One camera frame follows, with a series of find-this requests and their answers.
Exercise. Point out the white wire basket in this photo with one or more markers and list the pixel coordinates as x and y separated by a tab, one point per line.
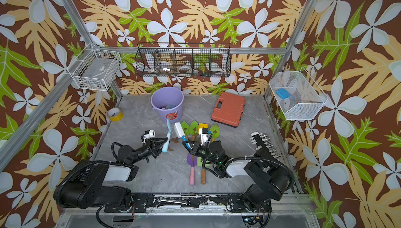
307	97
95	68

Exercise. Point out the blue trowel blue handle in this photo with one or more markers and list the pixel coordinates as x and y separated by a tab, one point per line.
168	136
169	107

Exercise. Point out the purple trowel pink handle front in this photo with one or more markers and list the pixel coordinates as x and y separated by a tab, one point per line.
192	162

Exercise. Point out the yellow tape roll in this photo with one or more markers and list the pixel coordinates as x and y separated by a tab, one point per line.
115	114

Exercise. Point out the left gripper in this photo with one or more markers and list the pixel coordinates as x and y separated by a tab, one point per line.
152	148

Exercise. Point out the blue trowel blue handle front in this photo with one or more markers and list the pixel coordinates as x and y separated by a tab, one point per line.
168	136

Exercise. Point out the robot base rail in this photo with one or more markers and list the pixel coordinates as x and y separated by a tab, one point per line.
230	203

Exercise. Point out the green trowel wooden handle left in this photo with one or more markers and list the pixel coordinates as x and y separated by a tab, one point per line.
185	127

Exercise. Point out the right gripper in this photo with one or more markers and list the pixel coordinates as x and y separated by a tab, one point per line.
196	150

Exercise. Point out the green trowel yellow handle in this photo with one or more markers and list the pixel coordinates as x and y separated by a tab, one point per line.
215	131

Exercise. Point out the white brush blue handle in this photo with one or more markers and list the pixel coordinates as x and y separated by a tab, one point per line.
180	132

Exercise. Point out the green trowel wooden handle right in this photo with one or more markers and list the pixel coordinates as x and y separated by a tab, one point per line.
193	130

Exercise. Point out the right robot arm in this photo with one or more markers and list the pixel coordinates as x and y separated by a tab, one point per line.
271	178

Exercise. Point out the blue item in basket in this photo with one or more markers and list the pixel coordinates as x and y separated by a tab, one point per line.
283	93

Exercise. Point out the green trowel wooden handle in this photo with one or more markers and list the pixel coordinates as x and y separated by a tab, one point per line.
193	130
185	127

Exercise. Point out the blue trowel blue handle back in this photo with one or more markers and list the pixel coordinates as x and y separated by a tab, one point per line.
169	107

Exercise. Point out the yellow trowel wooden handle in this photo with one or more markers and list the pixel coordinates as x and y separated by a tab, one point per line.
201	126

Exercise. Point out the white wire basket right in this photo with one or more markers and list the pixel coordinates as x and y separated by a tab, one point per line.
307	97

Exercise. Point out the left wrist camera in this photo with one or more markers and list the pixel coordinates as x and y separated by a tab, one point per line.
148	134

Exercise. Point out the white wire basket left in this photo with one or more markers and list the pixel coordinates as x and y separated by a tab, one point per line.
95	68

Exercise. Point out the purple plastic bucket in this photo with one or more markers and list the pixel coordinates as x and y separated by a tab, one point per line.
168	96

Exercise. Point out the lime trowel wooden handle right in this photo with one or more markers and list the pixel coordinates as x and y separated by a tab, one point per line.
203	171

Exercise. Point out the red plastic tool case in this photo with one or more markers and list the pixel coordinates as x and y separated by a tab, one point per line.
228	109

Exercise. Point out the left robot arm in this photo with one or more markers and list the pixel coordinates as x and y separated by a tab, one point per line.
83	187

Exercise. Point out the black wire basket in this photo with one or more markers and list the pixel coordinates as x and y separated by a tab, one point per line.
183	59

